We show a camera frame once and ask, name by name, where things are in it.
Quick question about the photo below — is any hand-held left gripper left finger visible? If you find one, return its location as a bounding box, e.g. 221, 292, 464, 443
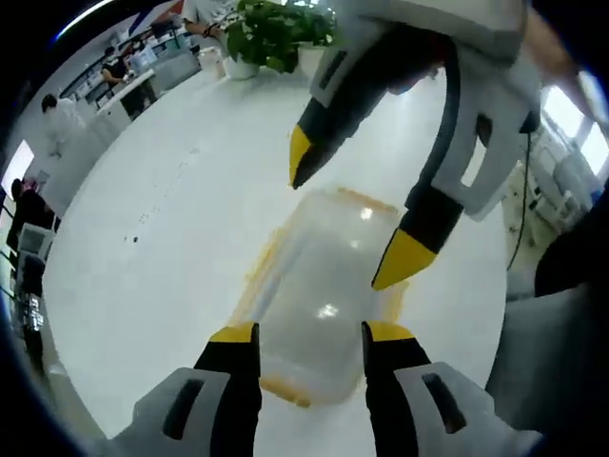
133, 321, 264, 457

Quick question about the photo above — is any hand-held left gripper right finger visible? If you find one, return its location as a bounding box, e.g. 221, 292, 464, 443
360, 320, 544, 457

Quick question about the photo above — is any clear box with plastic buckle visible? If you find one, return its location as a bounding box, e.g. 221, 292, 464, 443
226, 187, 411, 409

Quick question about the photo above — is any green potted plant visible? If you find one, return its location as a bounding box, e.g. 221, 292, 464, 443
223, 0, 342, 80

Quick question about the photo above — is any grey upholstered seat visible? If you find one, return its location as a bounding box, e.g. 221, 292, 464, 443
483, 279, 609, 445

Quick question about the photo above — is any person's dark clothing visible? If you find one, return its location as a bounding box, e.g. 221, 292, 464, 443
533, 203, 609, 297

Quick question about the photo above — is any white counter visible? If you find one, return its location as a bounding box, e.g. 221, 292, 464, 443
88, 68, 159, 126

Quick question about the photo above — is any white office chair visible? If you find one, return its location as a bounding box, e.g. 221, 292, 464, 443
17, 222, 57, 268

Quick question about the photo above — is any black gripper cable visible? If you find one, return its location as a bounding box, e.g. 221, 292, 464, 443
507, 127, 535, 268

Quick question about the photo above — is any white wall screen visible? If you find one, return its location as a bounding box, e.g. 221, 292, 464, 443
1, 139, 35, 192

